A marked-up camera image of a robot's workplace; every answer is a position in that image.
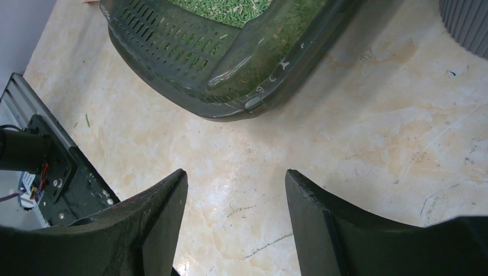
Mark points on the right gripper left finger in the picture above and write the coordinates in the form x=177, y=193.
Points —
x=135, y=237

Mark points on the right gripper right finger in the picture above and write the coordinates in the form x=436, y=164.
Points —
x=334, y=237

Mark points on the dark green litter box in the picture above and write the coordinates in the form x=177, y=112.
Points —
x=220, y=72

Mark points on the grey trash bin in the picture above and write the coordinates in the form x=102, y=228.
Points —
x=466, y=22

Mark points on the green litter pellets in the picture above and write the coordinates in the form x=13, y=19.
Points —
x=234, y=13

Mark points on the aluminium frame rail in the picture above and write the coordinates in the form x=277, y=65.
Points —
x=22, y=102

